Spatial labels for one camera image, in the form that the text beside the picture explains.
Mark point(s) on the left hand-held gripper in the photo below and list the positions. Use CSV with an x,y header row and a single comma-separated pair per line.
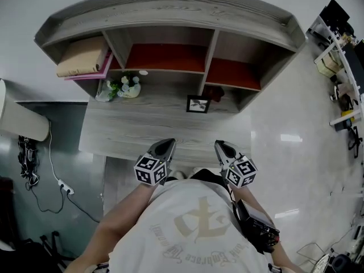
x,y
149,171

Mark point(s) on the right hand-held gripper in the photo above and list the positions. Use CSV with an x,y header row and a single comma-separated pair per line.
x,y
241,172

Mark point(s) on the black framed picture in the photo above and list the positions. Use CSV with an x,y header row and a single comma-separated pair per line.
x,y
198,104

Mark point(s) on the person's left forearm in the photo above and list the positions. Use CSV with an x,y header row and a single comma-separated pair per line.
x,y
119,218

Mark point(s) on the person's right forearm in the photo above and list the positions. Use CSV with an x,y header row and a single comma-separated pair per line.
x,y
247,195

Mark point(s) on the light wood-grain table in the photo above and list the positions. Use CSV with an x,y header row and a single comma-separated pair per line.
x,y
128,129

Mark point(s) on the long white office desk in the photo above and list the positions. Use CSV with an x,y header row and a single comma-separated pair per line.
x,y
348,70

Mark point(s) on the black monitor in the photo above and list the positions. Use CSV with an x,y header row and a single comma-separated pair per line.
x,y
355,61
335,11

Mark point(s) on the person's black shorts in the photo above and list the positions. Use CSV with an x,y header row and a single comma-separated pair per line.
x,y
207,176

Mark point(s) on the dark brown cloth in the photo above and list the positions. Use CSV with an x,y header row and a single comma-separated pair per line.
x,y
217,92

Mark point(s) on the white pot of artificial flowers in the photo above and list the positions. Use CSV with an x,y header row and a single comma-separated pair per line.
x,y
132,91

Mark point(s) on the person's white printed t-shirt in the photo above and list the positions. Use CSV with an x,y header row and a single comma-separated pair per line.
x,y
185,223

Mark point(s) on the small white round disc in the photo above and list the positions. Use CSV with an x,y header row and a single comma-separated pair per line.
x,y
143,72

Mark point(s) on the clear plastic bag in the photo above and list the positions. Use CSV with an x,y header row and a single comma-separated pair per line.
x,y
102,95

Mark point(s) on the white power strip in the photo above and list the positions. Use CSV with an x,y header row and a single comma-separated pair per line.
x,y
66,187

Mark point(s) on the dark waste bin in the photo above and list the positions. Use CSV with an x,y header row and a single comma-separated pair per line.
x,y
342,125

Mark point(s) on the white chair base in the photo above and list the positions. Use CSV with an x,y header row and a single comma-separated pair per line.
x,y
335,94

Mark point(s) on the black office chair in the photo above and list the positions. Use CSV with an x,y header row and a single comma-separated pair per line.
x,y
355,141

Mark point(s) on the cardboard box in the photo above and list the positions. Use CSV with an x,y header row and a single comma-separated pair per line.
x,y
327,65

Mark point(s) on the grey wooden shelf hutch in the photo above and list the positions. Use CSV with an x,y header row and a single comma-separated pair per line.
x,y
170,10

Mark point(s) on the white rounded cabinet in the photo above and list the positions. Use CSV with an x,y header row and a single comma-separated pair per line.
x,y
22,121

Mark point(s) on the white patterned cushion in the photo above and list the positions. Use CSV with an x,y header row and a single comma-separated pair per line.
x,y
322,264

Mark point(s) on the black tripod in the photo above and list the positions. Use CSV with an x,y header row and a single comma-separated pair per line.
x,y
52,247

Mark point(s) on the dark wooden cabinet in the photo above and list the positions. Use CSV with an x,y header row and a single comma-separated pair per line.
x,y
5,209

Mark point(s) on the black backpack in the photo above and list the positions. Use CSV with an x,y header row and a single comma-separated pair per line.
x,y
28,257

